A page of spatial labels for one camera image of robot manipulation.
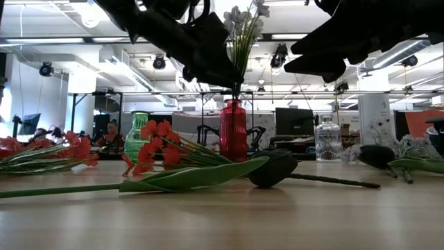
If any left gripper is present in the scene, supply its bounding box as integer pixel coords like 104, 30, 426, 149
137, 0, 244, 89

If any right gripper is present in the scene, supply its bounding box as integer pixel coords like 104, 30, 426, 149
284, 0, 428, 84

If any black tulip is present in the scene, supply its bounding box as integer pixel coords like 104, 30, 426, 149
358, 144, 444, 185

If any green stem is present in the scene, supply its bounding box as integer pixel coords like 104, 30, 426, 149
0, 148, 299, 199

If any red glass vase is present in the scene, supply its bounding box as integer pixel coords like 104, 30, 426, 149
219, 99, 248, 163

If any clear glass vase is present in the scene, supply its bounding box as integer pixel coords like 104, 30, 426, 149
314, 115, 343, 163

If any green glass vase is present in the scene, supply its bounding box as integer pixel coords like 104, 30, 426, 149
123, 110, 151, 163

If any large black computer monitor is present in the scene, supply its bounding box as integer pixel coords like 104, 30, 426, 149
275, 107, 315, 137

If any white pillar cabinet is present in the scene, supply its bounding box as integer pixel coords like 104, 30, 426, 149
358, 93, 393, 147

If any person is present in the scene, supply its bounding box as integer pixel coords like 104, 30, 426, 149
29, 127, 53, 144
95, 119, 126, 153

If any orange partition panel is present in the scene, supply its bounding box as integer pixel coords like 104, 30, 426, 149
404, 110, 444, 138

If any black office chair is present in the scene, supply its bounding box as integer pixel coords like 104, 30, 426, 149
425, 117, 444, 147

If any small tilted monitor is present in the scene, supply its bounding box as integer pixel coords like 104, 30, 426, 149
17, 112, 42, 136

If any silver ventilation duct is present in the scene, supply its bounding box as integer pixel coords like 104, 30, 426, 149
373, 40, 431, 69

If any black aluminium table frame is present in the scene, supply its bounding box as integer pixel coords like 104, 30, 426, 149
98, 151, 360, 163

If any black gantry frame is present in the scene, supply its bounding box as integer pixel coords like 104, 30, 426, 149
71, 91, 124, 140

